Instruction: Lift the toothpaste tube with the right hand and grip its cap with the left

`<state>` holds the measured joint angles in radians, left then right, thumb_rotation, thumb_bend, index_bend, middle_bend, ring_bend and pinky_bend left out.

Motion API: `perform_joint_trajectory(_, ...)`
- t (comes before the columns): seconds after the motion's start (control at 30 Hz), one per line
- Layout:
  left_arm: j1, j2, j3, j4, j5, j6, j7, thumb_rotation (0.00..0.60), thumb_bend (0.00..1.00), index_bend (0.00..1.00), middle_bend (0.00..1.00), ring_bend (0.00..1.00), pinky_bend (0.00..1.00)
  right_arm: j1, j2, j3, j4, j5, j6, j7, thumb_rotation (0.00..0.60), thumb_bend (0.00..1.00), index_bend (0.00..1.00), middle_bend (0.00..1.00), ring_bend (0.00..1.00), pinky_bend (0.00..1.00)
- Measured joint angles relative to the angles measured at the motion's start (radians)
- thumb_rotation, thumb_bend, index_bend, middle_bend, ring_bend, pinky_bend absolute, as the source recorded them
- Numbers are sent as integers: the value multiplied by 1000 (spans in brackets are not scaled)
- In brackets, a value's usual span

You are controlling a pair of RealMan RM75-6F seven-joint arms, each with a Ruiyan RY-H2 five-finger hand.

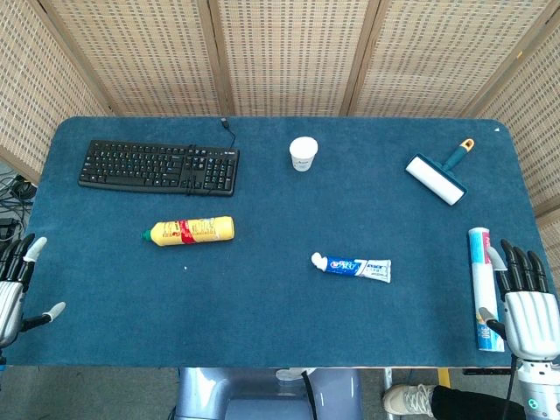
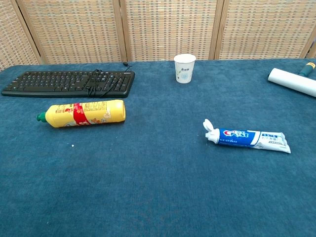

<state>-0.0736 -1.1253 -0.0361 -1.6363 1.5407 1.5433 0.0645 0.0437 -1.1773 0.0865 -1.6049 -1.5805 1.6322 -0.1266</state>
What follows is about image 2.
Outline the yellow plastic bottle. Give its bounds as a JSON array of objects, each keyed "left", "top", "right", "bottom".
[{"left": 36, "top": 99, "right": 126, "bottom": 128}]

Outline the blue and white toothpaste tube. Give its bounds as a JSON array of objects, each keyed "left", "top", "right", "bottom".
[{"left": 202, "top": 118, "right": 291, "bottom": 154}]

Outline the black computer keyboard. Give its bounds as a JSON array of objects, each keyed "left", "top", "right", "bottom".
[{"left": 1, "top": 71, "right": 136, "bottom": 98}]

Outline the black keyboard cable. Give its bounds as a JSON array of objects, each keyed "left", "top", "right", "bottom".
[{"left": 85, "top": 62, "right": 133, "bottom": 97}]

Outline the blue table cloth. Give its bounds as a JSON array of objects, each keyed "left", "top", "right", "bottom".
[{"left": 0, "top": 58, "right": 316, "bottom": 237}]

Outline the white paper roll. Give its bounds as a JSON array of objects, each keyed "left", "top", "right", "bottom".
[{"left": 267, "top": 68, "right": 316, "bottom": 98}]

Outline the white paper cup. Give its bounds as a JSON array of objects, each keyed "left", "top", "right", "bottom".
[{"left": 173, "top": 54, "right": 197, "bottom": 84}]

